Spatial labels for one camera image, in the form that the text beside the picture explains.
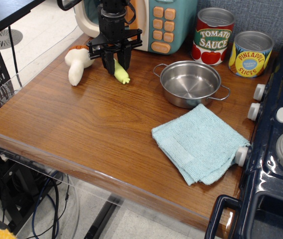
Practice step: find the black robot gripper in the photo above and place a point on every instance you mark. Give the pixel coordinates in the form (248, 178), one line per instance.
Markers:
(114, 37)

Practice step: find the spoon with green handle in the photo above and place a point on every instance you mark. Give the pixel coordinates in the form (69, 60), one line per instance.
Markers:
(120, 73)

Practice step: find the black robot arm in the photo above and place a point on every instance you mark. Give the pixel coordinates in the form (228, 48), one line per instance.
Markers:
(112, 5)

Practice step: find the plush white mushroom toy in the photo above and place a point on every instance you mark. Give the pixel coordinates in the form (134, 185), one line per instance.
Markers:
(77, 59)

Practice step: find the teal toy microwave oven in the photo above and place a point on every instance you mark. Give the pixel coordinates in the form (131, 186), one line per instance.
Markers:
(164, 23)

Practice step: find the small stainless steel pot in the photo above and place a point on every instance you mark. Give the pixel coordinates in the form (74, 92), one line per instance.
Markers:
(186, 84)

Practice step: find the tomato sauce can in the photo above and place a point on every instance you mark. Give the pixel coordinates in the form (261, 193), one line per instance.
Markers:
(213, 31)

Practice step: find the light blue folded cloth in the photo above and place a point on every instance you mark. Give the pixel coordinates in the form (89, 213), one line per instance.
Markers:
(199, 144)

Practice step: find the pineapple slices can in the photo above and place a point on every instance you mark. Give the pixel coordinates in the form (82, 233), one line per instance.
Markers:
(250, 53)

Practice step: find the clear acrylic table guard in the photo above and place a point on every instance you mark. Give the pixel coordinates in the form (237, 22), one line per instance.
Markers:
(16, 84)

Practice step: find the dark blue toy stove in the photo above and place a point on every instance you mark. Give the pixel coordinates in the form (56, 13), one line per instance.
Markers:
(258, 211)

